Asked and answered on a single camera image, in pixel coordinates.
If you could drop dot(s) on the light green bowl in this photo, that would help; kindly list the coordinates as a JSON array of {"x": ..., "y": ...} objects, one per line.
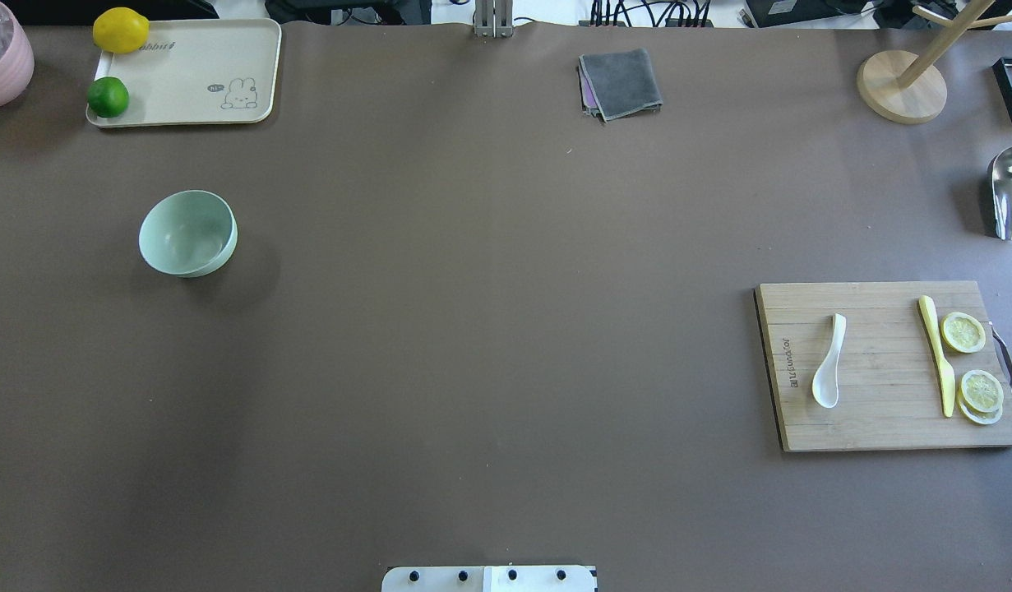
[{"x": 188, "y": 234}]

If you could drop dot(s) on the white ceramic soup spoon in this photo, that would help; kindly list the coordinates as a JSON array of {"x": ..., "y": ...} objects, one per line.
[{"x": 824, "y": 385}]

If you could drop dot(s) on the pink bowl of ice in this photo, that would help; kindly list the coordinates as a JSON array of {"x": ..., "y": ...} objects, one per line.
[{"x": 17, "y": 62}]

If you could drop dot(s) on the grey folded cloth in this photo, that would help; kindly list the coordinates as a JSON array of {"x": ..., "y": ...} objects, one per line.
[{"x": 616, "y": 85}]

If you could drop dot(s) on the beige rabbit tray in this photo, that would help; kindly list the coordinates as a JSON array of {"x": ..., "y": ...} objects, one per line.
[{"x": 197, "y": 72}]

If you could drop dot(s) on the wooden cutting board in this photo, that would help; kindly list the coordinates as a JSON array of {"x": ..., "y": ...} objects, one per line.
[{"x": 889, "y": 393}]

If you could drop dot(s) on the yellow plastic knife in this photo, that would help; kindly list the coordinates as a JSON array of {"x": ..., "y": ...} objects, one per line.
[{"x": 945, "y": 371}]

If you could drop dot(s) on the green lime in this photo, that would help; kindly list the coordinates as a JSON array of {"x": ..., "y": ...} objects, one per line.
[{"x": 108, "y": 97}]

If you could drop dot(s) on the wooden mug tree stand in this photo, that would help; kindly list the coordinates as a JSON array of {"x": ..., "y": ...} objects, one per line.
[{"x": 906, "y": 88}]

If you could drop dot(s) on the upper lemon slice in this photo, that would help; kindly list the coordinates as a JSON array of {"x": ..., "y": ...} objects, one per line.
[{"x": 962, "y": 332}]

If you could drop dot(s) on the lemon slice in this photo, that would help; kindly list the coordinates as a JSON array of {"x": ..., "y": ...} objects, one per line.
[
  {"x": 980, "y": 397},
  {"x": 962, "y": 332}
]

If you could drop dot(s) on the yellow lemon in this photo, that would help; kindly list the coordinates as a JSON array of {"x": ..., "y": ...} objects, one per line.
[{"x": 120, "y": 30}]

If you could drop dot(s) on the lower lemon slice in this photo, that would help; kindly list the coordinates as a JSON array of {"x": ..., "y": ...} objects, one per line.
[{"x": 980, "y": 397}]

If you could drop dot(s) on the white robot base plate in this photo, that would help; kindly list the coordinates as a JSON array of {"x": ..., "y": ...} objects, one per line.
[{"x": 492, "y": 578}]

